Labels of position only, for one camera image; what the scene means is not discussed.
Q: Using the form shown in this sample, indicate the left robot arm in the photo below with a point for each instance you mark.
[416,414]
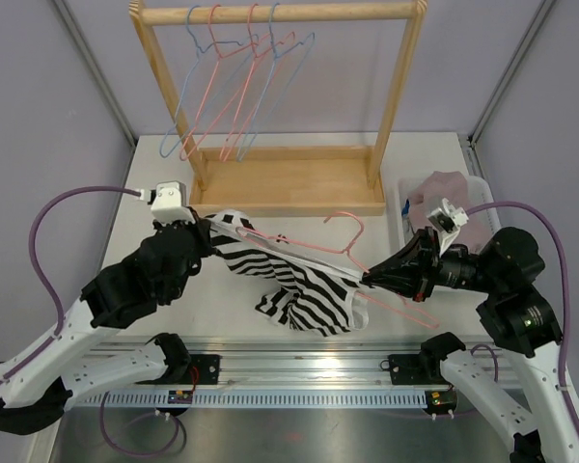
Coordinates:
[38,386]

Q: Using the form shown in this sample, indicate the wooden clothes rack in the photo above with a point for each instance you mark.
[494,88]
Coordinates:
[284,180]

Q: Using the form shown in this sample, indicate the aluminium mounting rail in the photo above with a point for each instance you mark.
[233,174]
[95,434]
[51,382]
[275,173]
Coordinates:
[302,362]

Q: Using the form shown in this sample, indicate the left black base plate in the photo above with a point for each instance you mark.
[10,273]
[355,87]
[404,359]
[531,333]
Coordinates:
[205,368]

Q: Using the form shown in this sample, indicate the blue tank top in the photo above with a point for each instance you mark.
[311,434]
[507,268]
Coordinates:
[405,209]

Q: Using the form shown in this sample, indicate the light blue wire hanger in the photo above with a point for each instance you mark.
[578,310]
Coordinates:
[222,50]

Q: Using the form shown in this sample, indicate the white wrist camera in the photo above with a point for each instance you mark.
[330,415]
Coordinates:
[168,202]
[447,219]

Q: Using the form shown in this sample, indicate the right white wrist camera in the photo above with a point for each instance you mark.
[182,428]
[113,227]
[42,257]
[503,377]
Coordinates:
[447,219]

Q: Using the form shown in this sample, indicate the white plastic basket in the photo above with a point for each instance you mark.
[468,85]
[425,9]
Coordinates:
[481,226]

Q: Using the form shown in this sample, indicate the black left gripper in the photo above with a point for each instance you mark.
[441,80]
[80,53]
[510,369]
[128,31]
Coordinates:
[201,229]

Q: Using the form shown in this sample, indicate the white slotted cable duct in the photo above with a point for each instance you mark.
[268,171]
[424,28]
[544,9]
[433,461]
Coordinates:
[262,399]

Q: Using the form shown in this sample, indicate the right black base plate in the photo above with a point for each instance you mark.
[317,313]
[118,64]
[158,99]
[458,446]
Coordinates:
[412,370]

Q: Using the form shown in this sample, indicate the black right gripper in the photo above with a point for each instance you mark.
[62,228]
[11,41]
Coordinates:
[415,270]

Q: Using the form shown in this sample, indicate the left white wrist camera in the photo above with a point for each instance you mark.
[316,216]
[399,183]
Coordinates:
[168,202]

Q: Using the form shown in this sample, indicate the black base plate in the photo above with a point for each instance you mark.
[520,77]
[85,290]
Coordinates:
[412,370]
[205,368]

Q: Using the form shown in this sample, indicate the black white striped top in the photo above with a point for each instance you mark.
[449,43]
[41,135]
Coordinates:
[311,294]

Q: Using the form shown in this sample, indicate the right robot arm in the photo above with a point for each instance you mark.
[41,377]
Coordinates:
[519,321]

